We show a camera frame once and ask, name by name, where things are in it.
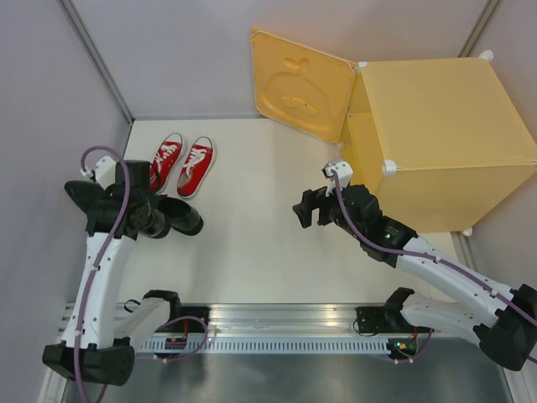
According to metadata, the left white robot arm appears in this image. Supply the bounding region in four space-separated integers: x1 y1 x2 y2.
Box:
42 160 183 386

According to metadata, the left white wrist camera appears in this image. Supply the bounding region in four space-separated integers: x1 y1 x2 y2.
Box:
81 156 116 189

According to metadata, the yellow plastic shoe cabinet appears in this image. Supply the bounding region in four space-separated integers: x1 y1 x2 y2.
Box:
341 57 536 233

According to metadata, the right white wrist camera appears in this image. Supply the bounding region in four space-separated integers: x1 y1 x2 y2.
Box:
321 159 353 194

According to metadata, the white slotted cable duct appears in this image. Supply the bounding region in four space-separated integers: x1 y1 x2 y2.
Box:
138 337 390 355

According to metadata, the red canvas sneaker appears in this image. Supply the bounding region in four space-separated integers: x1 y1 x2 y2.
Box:
176 136 216 199
149 133 184 192

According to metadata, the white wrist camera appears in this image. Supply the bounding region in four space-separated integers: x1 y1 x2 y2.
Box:
81 156 116 189
321 159 353 194

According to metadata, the yellow cabinet door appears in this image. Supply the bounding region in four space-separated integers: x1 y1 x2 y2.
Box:
250 28 357 144

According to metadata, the aluminium mounting rail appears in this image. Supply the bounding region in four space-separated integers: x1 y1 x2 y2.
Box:
58 302 479 338

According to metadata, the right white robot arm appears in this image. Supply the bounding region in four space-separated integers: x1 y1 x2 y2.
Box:
293 186 536 371

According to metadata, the black patent loafer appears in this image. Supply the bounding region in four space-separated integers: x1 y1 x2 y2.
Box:
64 181 106 218
139 195 204 239

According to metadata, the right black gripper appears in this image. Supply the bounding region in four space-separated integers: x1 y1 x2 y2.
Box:
292 179 364 241

